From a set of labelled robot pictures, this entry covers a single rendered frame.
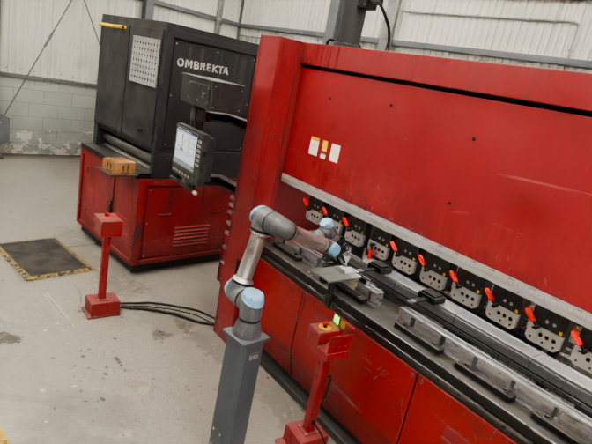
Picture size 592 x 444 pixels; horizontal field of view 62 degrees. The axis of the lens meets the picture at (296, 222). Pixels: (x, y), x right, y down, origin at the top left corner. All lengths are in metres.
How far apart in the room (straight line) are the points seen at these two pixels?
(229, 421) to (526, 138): 2.00
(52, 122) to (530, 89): 8.05
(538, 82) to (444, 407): 1.55
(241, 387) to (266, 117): 1.75
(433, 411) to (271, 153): 1.94
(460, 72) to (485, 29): 4.92
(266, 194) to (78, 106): 6.31
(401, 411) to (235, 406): 0.87
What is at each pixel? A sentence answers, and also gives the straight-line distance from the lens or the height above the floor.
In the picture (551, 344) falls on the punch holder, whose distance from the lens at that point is 2.40.
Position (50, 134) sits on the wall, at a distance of 9.38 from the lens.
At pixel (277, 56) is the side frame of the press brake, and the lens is 3.38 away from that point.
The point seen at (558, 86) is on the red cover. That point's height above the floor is 2.24.
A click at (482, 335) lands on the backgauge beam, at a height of 0.96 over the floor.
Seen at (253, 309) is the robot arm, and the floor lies 0.94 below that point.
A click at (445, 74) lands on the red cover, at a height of 2.22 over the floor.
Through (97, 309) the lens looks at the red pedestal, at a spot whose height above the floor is 0.07.
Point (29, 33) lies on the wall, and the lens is 9.11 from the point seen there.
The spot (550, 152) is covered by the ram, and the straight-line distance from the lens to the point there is 2.35.
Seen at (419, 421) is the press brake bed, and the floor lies 0.54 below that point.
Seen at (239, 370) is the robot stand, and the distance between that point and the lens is 2.62.
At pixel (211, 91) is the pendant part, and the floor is 1.88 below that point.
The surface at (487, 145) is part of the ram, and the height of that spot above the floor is 1.94.
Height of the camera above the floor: 2.07
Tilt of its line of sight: 16 degrees down
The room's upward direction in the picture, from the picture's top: 11 degrees clockwise
